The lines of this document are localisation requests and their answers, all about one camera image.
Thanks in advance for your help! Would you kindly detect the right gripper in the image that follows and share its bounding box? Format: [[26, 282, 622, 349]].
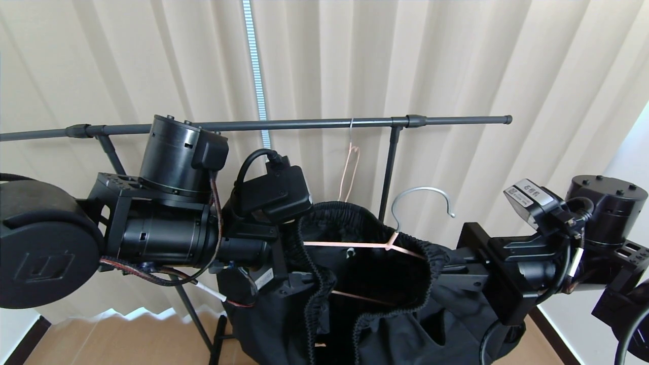
[[455, 222, 564, 326]]

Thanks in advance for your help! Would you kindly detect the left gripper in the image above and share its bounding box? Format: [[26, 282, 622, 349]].
[[218, 223, 306, 298]]

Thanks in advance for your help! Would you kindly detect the pink clothes hanger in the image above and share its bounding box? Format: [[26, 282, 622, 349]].
[[338, 118, 361, 203], [303, 186, 456, 308]]

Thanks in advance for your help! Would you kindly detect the black garment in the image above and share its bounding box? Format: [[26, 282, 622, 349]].
[[218, 201, 526, 365]]

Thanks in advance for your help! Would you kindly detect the black clothes rack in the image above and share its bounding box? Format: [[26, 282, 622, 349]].
[[0, 115, 513, 365]]

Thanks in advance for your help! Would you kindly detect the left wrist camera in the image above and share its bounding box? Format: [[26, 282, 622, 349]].
[[231, 161, 314, 225]]

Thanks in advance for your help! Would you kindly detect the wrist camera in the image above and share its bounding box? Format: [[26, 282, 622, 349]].
[[231, 161, 314, 225], [502, 178, 585, 240]]

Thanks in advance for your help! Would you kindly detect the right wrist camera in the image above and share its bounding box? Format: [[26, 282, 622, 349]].
[[502, 178, 585, 240]]

